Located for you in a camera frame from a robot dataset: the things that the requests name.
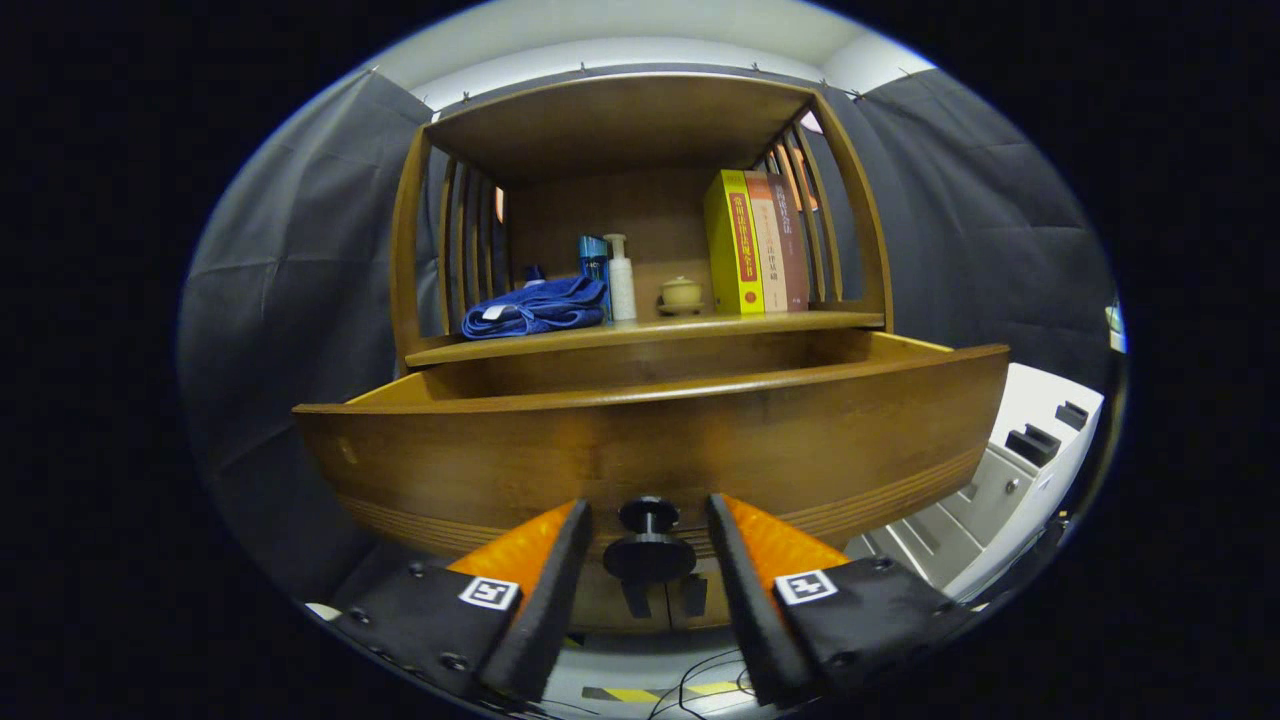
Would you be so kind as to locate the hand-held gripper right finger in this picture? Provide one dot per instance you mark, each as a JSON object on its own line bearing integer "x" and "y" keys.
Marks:
{"x": 750, "y": 610}

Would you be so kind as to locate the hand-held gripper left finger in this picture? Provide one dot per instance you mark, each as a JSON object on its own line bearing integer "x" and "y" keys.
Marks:
{"x": 550, "y": 610}

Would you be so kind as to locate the wooden cabinet door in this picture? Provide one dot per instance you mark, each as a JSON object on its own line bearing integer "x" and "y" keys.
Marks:
{"x": 600, "y": 606}
{"x": 715, "y": 598}

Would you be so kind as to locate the white side cabinet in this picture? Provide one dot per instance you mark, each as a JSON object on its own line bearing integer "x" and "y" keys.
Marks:
{"x": 1000, "y": 500}

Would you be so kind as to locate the wooden countertop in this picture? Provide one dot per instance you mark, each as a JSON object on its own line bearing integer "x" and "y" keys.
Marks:
{"x": 660, "y": 322}

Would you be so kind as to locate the folded blue towel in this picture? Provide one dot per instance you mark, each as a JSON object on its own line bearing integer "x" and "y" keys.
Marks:
{"x": 540, "y": 305}

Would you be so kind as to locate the beige lidded tea cup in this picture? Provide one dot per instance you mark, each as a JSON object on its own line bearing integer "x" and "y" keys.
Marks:
{"x": 682, "y": 295}

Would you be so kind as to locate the small black block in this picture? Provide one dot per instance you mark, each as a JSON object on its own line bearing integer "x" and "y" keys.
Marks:
{"x": 1071, "y": 415}
{"x": 1032, "y": 446}

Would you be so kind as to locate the white pump bottle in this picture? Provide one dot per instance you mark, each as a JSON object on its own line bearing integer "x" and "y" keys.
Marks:
{"x": 622, "y": 290}

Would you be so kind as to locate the small white blue-capped bottle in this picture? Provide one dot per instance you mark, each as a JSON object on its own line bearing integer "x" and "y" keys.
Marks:
{"x": 535, "y": 274}

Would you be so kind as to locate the brown spine book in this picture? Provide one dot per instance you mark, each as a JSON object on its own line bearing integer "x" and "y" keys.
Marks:
{"x": 793, "y": 260}

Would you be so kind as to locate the tall blue bottle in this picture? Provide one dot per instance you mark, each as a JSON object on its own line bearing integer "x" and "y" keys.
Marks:
{"x": 594, "y": 260}

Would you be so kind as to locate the thick yellow book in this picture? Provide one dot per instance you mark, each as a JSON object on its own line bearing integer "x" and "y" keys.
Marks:
{"x": 735, "y": 250}

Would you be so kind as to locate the orange spine book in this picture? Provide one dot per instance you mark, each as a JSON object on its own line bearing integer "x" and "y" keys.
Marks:
{"x": 768, "y": 250}

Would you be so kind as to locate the black backdrop cloth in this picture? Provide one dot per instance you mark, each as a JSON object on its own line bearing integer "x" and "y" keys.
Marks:
{"x": 280, "y": 300}

